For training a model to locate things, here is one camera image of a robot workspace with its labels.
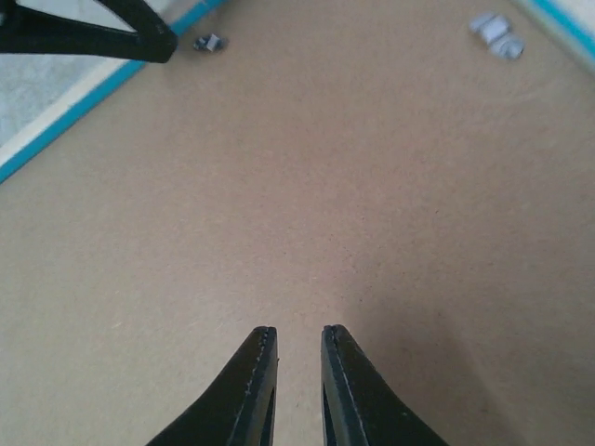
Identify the metal frame clip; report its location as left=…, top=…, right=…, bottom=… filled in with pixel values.
left=192, top=33, right=228, bottom=53
left=469, top=11, right=525, bottom=60

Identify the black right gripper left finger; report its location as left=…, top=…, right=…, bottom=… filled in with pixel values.
left=149, top=326, right=278, bottom=446

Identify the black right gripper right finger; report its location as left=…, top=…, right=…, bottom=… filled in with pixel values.
left=321, top=324, right=446, bottom=446

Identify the brown frame backing board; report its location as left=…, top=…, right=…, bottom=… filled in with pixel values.
left=1, top=1, right=594, bottom=445

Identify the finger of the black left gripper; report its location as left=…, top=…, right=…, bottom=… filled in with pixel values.
left=1, top=0, right=178, bottom=63

